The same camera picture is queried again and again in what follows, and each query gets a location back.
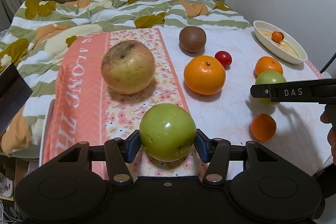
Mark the person right hand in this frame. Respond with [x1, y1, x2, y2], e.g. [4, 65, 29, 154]
[320, 105, 336, 165]

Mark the black cable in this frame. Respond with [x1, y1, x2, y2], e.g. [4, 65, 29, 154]
[320, 56, 336, 75]

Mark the brown kiwi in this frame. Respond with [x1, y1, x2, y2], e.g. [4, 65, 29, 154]
[179, 26, 207, 53]

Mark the tiny mandarin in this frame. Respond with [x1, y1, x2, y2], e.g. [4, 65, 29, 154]
[271, 31, 284, 43]

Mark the small green apple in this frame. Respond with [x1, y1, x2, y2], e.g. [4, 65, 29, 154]
[139, 103, 197, 162]

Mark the small red cherry tomato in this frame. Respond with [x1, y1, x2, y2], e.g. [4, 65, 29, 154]
[215, 51, 232, 68]

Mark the green striped floral blanket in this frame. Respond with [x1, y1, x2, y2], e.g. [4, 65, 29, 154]
[1, 0, 249, 157]

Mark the cream oval cartoon dish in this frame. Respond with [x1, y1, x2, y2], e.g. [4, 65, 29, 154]
[253, 20, 308, 64]

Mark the large green apple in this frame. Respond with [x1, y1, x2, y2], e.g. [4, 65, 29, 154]
[255, 70, 288, 106]

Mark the large orange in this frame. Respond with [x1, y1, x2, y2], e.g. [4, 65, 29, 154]
[183, 55, 226, 96]
[255, 56, 283, 77]

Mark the black box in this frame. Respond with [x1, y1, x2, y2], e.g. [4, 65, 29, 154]
[0, 63, 33, 135]

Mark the yellow red apple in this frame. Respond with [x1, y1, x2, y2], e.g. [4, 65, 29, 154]
[101, 40, 155, 94]

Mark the small mandarin front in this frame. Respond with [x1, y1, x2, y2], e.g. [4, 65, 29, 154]
[250, 114, 277, 141]

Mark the pink floral tablecloth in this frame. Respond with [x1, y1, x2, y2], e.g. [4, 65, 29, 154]
[40, 27, 332, 174]

